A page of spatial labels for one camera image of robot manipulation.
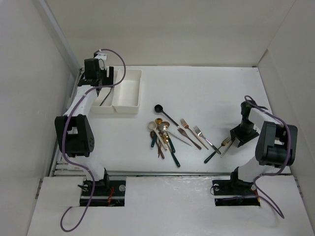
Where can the white utensil tray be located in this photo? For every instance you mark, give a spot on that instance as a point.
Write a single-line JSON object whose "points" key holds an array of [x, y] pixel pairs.
{"points": [[126, 98], [103, 103]]}

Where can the white left utensil tray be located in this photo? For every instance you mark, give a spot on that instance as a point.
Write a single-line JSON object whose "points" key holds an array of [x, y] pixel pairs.
{"points": [[103, 103]]}

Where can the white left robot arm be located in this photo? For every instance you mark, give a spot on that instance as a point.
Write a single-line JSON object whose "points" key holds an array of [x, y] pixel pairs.
{"points": [[74, 133]]}

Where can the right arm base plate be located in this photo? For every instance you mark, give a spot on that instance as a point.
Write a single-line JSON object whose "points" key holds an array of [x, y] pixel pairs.
{"points": [[223, 189]]}

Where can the black round spoon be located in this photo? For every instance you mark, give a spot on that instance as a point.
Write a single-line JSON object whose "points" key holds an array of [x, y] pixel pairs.
{"points": [[159, 109]]}

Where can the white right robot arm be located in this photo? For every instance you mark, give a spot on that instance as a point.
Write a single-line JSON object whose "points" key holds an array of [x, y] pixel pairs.
{"points": [[276, 145]]}

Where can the gold fork green handle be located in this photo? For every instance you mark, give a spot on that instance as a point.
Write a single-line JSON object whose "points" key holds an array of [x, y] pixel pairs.
{"points": [[223, 143]]}

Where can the gold spoon green handle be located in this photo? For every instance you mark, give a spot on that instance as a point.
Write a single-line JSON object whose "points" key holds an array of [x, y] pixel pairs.
{"points": [[169, 143]]}

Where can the copper fork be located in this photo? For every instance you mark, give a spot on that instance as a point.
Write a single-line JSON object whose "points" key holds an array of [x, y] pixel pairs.
{"points": [[183, 132]]}

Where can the cream white spoon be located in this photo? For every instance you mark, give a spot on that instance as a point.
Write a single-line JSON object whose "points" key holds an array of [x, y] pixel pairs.
{"points": [[153, 126]]}

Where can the white right utensil tray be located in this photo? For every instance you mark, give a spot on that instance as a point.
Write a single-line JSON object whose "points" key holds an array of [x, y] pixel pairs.
{"points": [[126, 98]]}

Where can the silver spoon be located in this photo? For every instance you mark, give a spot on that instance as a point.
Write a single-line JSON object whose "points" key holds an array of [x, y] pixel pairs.
{"points": [[163, 127]]}

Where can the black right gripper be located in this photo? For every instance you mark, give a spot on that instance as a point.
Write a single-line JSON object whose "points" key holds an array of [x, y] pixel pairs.
{"points": [[235, 132]]}

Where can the black fork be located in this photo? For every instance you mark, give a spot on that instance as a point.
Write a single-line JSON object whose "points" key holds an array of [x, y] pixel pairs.
{"points": [[105, 97]]}

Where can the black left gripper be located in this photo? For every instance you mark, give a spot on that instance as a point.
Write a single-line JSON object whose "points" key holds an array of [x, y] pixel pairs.
{"points": [[108, 80]]}

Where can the copper spoon green handle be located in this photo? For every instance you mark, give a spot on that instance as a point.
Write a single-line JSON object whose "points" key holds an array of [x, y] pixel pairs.
{"points": [[154, 138]]}

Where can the aluminium rail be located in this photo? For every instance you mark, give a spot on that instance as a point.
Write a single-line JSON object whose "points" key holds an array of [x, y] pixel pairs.
{"points": [[64, 173]]}

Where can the silver fork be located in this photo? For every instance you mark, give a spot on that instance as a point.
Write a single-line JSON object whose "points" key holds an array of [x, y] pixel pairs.
{"points": [[200, 134]]}

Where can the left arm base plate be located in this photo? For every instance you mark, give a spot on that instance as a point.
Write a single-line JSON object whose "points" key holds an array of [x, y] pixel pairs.
{"points": [[111, 195]]}

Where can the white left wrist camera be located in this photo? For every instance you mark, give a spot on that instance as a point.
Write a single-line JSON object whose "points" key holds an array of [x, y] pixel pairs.
{"points": [[101, 54]]}

